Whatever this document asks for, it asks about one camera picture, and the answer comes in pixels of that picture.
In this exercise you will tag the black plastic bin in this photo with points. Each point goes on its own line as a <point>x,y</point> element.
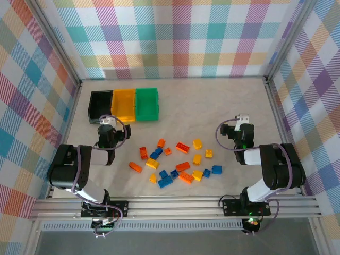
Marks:
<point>99,107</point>

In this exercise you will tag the yellow plastic bin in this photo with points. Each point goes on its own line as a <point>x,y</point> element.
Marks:
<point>123,106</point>

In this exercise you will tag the orange long lego brick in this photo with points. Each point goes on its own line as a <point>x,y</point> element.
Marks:
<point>186,177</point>
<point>135,167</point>
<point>182,147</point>
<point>183,166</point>

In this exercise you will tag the blue square lego brick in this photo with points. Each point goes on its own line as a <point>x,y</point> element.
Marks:
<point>216,169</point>
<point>163,174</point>
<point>207,173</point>
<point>159,150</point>
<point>153,156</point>
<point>174,173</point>

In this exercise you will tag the yellow curved lego brick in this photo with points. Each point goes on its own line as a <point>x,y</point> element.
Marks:
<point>152,163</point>

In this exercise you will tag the green plastic bin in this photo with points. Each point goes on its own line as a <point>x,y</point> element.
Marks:
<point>147,105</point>

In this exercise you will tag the orange round lego brick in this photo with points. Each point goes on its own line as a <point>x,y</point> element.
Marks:
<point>161,143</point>

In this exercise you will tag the small orange curved lego brick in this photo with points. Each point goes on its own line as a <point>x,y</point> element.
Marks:
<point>167,151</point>

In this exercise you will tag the blue long lego brick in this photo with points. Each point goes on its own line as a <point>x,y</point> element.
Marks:
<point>165,182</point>

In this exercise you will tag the right black silver robot arm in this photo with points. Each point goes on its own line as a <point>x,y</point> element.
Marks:
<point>281,170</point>

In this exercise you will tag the left black silver robot arm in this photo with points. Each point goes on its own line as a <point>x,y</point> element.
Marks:
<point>63,170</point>

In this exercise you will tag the plaid backdrop cloth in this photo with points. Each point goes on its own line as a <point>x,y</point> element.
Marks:
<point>318,106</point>
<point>172,40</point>
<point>24,106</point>

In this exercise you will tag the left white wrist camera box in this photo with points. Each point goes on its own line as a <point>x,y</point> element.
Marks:
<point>107,120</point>

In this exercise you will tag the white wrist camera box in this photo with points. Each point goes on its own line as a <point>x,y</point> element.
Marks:
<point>107,120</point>
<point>242,118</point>

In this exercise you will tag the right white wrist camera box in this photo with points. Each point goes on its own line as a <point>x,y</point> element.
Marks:
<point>242,118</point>

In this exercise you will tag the aluminium table side rail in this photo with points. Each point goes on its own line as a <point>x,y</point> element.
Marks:
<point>66,132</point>
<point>277,114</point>

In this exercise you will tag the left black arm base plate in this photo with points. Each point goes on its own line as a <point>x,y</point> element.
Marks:
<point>123,207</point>

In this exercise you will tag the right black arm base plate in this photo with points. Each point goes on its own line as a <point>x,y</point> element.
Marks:
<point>231,207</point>

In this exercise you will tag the wide aluminium base rail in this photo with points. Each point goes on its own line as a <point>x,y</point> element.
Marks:
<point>172,208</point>

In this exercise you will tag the aluminium frame post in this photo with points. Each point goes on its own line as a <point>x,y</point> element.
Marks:
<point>290,40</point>
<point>57,42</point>

